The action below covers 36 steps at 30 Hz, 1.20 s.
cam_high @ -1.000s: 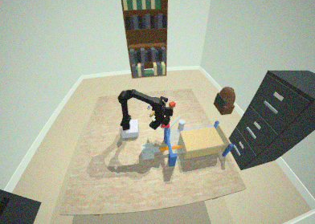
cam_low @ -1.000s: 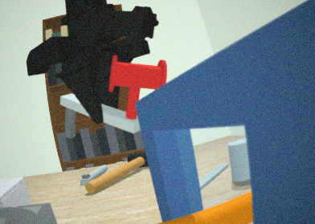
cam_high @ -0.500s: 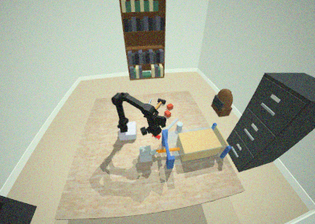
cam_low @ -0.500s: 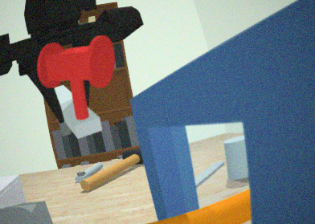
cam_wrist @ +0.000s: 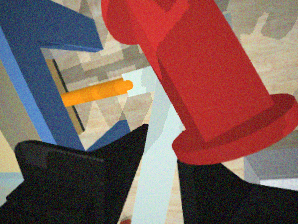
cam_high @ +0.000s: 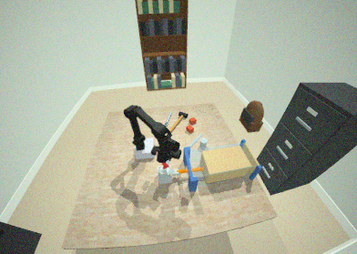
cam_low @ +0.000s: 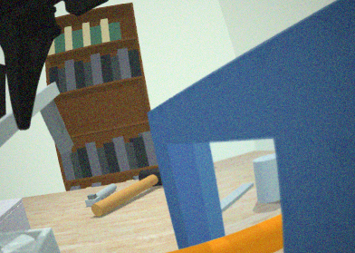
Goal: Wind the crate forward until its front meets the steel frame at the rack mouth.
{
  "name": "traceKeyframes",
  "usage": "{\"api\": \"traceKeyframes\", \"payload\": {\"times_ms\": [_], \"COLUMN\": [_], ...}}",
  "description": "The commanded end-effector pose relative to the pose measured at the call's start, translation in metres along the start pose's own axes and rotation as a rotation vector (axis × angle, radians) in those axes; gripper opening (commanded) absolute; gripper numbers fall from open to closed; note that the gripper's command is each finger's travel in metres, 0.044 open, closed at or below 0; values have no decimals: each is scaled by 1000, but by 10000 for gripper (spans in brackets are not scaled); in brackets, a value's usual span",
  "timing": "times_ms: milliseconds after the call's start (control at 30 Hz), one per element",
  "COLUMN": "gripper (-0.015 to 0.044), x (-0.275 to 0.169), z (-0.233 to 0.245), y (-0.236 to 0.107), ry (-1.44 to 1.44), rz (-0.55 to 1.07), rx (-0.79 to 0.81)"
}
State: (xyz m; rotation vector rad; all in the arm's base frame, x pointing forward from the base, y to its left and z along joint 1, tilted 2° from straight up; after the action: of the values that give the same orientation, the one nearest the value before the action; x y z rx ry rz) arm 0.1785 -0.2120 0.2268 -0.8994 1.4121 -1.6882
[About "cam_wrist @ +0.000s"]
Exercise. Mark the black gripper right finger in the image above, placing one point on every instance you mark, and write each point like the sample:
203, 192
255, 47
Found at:
213, 194

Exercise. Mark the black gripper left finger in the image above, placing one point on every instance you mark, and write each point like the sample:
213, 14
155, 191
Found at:
107, 173

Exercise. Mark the blue rectangular frame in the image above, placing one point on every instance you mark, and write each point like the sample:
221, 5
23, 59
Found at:
25, 27

